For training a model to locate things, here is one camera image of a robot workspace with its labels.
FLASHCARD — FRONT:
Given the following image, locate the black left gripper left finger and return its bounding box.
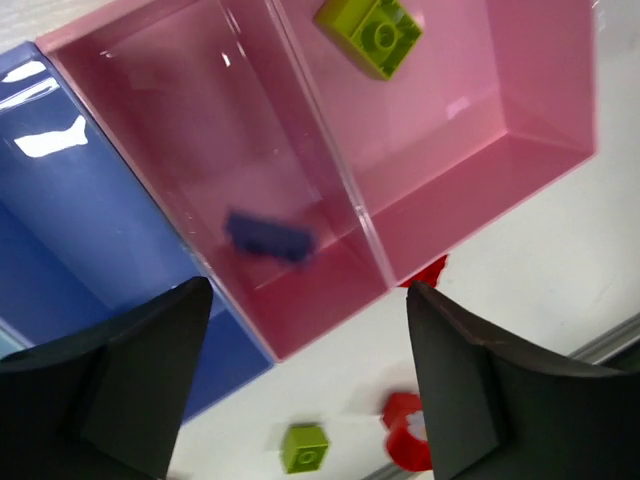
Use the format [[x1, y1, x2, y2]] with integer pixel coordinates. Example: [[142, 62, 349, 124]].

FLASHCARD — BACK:
[[1, 277, 213, 479]]

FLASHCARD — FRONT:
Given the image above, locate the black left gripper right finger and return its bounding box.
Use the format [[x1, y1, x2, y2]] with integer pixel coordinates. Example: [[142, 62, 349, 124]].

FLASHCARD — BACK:
[[406, 283, 639, 479]]

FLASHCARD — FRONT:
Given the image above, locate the red arched lego brick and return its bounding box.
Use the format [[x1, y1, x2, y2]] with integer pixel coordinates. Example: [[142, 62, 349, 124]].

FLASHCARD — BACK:
[[382, 392, 433, 472]]

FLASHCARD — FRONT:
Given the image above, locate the small green lego brick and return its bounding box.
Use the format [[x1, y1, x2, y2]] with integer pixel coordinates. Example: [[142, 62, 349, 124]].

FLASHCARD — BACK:
[[280, 423, 330, 475]]

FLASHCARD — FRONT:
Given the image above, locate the purple lego brick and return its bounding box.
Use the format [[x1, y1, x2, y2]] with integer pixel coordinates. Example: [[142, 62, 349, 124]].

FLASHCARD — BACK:
[[225, 211, 316, 264]]

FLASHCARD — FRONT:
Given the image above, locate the lime green lego brick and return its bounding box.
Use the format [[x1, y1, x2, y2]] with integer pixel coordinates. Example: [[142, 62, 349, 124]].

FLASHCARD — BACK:
[[314, 0, 423, 81]]

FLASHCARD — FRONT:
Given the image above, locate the light blue container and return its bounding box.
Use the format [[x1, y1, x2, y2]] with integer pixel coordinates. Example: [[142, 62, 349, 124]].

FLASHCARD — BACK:
[[0, 319, 33, 358]]

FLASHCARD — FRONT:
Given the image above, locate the dark blue container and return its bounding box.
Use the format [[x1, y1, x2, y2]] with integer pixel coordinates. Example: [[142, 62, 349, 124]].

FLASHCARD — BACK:
[[0, 42, 276, 426]]

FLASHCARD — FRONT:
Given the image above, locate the large pink container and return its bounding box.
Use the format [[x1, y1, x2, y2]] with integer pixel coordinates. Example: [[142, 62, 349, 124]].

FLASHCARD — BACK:
[[272, 1, 596, 282]]

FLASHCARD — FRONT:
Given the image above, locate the small pink container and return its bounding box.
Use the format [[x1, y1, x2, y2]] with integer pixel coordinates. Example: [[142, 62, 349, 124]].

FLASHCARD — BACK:
[[36, 1, 389, 359]]

